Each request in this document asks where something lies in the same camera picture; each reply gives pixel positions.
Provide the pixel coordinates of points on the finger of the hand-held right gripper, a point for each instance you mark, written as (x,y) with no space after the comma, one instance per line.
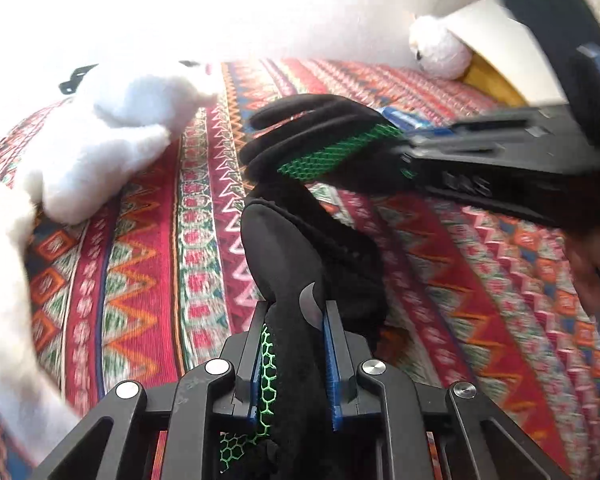
(455,150)
(480,117)

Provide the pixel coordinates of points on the small white plush toy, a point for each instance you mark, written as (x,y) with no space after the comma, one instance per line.
(440,47)

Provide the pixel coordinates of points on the yellow box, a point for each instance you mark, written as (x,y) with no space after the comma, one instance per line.
(490,80)

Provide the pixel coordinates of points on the black glove with green mesh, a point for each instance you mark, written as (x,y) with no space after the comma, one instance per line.
(320,140)

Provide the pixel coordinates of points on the person's right hand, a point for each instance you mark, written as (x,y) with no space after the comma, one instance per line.
(587,270)

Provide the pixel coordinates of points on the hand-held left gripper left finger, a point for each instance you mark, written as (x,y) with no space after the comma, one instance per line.
(256,360)

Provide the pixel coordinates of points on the black glove with white mark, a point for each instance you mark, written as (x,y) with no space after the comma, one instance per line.
(305,260)

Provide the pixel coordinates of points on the black flat device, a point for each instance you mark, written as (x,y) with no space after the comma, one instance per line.
(77,80)

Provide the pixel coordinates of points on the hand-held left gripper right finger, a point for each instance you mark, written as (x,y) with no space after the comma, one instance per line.
(332,370)

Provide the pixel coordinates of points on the white board lid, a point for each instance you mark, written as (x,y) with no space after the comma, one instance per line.
(505,40)

